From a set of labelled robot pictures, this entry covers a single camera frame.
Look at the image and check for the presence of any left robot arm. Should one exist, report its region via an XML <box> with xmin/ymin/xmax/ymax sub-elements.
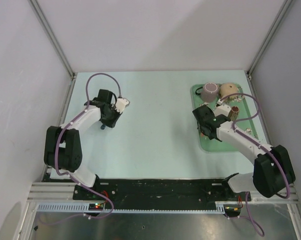
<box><xmin>43</xmin><ymin>89</ymin><xmax>130</xmax><ymax>200</ymax></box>

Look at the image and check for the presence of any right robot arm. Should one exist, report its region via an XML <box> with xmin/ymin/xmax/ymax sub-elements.
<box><xmin>192</xmin><ymin>105</ymin><xmax>296</xmax><ymax>201</ymax></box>

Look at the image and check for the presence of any mauve upside-down mug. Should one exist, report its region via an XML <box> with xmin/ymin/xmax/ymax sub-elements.
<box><xmin>200</xmin><ymin>82</ymin><xmax>219</xmax><ymax>103</ymax></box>

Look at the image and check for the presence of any brown striped cup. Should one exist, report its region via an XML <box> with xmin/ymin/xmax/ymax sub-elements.
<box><xmin>228</xmin><ymin>106</ymin><xmax>240</xmax><ymax>122</ymax></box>

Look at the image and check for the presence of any green floral tray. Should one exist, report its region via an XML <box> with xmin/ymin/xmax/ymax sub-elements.
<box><xmin>191</xmin><ymin>83</ymin><xmax>259</xmax><ymax>153</ymax></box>

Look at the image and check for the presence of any tan ceramic teapot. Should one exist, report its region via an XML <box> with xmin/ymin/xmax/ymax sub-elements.
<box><xmin>219</xmin><ymin>83</ymin><xmax>239</xmax><ymax>101</ymax></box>

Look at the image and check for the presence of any small circuit board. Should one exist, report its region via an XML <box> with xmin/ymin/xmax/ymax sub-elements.
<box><xmin>88</xmin><ymin>203</ymin><xmax>105</xmax><ymax>211</ymax></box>

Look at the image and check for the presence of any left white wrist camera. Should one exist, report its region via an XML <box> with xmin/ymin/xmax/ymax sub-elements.
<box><xmin>114</xmin><ymin>97</ymin><xmax>130</xmax><ymax>114</ymax></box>

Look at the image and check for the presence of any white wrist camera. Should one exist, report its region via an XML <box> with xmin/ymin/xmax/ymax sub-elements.
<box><xmin>213</xmin><ymin>99</ymin><xmax>231</xmax><ymax>117</ymax></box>
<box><xmin>114</xmin><ymin>97</ymin><xmax>130</xmax><ymax>114</ymax></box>

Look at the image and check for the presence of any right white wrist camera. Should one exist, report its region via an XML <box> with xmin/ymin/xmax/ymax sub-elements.
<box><xmin>213</xmin><ymin>99</ymin><xmax>231</xmax><ymax>117</ymax></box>

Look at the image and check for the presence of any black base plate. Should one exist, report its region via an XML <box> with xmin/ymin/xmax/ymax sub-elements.
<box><xmin>72</xmin><ymin>178</ymin><xmax>251</xmax><ymax>211</ymax></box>

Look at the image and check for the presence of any left aluminium frame post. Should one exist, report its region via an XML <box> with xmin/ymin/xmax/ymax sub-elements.
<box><xmin>28</xmin><ymin>0</ymin><xmax>76</xmax><ymax>80</ymax></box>

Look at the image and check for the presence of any aluminium frame post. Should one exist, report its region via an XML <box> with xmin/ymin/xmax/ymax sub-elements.
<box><xmin>246</xmin><ymin>0</ymin><xmax>296</xmax><ymax>80</ymax></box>
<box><xmin>28</xmin><ymin>0</ymin><xmax>76</xmax><ymax>80</ymax></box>

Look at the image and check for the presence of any grey cable duct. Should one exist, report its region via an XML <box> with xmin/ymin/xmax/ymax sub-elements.
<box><xmin>37</xmin><ymin>202</ymin><xmax>225</xmax><ymax>214</ymax></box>

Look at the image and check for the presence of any right aluminium frame post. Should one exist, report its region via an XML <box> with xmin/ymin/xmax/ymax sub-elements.
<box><xmin>246</xmin><ymin>0</ymin><xmax>296</xmax><ymax>80</ymax></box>

